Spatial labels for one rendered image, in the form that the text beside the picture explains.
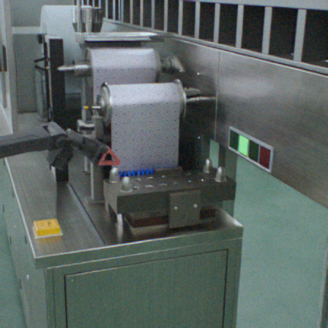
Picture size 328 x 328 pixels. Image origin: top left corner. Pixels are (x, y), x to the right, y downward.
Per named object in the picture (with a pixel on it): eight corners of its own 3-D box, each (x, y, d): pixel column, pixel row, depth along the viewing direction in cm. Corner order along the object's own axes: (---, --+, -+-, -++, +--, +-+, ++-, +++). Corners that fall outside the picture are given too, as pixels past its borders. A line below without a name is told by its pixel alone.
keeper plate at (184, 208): (168, 225, 167) (168, 192, 163) (196, 221, 170) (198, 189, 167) (170, 228, 165) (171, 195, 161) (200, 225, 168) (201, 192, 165)
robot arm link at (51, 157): (61, 138, 158) (46, 122, 162) (42, 169, 160) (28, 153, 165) (88, 145, 167) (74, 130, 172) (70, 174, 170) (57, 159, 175)
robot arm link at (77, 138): (68, 131, 163) (66, 124, 168) (57, 149, 165) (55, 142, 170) (87, 140, 166) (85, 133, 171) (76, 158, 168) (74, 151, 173)
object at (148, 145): (111, 178, 177) (110, 124, 171) (176, 171, 185) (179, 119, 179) (112, 179, 177) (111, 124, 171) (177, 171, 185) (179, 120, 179)
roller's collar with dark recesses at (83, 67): (72, 76, 196) (71, 58, 194) (88, 75, 198) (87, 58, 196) (75, 78, 190) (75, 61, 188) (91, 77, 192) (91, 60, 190)
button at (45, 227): (34, 228, 166) (34, 220, 165) (56, 225, 168) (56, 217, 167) (36, 237, 160) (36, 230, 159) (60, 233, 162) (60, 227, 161)
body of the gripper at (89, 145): (97, 166, 168) (77, 157, 165) (90, 157, 177) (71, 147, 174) (107, 148, 168) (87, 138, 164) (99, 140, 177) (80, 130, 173)
